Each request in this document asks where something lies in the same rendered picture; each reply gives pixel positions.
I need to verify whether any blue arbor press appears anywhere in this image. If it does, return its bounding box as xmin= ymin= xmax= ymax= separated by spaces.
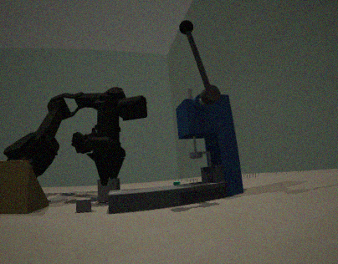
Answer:
xmin=108 ymin=20 xmax=243 ymax=214

